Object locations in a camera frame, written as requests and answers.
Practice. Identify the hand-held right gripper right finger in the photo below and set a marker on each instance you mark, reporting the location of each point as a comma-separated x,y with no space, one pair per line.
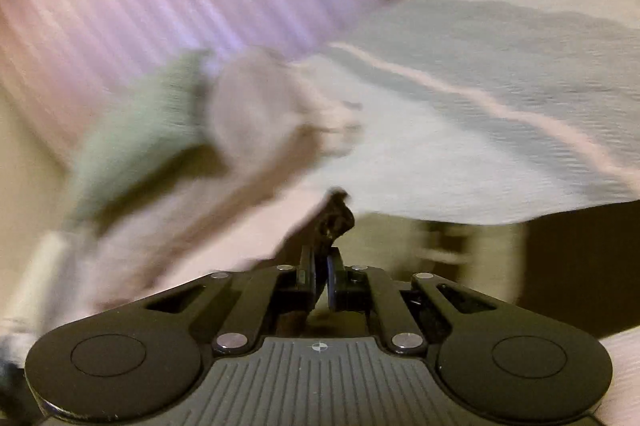
336,281

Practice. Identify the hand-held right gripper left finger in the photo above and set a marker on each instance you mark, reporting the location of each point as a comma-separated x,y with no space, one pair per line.
307,278

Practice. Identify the dark cloth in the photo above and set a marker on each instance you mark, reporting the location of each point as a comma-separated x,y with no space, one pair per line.
335,216

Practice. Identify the grey-green pillow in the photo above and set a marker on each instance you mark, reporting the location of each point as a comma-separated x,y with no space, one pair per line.
135,141

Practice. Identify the pink curtain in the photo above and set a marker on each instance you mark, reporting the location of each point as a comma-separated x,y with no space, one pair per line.
150,6

